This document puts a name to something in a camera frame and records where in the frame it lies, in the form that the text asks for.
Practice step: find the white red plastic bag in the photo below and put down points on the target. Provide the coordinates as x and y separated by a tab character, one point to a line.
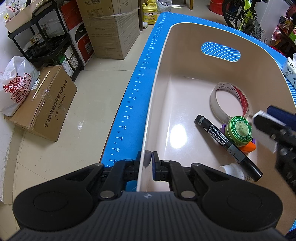
17	80

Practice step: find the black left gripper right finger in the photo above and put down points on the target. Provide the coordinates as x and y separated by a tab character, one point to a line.
175	175

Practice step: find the red barrel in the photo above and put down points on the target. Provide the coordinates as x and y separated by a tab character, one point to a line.
216	6

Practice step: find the cluttered shelf with goods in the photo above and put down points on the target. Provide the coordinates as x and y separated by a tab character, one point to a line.
284	34

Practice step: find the red white appliance box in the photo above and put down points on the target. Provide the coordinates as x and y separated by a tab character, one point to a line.
77	30

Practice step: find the beige plastic storage bin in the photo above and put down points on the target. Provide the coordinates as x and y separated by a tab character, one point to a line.
205	172

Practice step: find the orange purple toy block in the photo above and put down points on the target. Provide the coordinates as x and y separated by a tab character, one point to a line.
250	147

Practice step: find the large wrapped cardboard box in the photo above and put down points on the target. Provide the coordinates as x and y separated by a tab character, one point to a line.
112	26

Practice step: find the white blue tissue box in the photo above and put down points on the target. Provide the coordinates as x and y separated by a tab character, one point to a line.
289	70

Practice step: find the white charger plug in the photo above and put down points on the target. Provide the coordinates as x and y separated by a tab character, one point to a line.
262	137

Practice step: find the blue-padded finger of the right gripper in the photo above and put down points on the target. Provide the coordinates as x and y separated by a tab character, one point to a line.
287	118

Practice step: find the green round ointment tin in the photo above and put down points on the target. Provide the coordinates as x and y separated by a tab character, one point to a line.
239	131

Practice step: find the yellow detergent jug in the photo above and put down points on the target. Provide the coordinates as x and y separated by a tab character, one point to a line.
150	12

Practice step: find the small white bottle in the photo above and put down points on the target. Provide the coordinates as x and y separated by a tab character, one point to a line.
235	170

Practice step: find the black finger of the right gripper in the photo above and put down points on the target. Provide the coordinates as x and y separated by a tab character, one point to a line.
270	127

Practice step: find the black metal shelf rack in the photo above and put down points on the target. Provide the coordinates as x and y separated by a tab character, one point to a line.
41	35

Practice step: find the black permanent marker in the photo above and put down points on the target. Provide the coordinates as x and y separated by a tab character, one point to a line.
248	166

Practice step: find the green black bicycle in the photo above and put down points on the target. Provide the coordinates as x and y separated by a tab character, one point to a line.
241	15

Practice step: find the brown cardboard box on floor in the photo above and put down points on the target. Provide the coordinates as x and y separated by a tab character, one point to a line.
45	108

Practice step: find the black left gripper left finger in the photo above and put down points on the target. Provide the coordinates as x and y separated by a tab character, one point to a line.
115	178

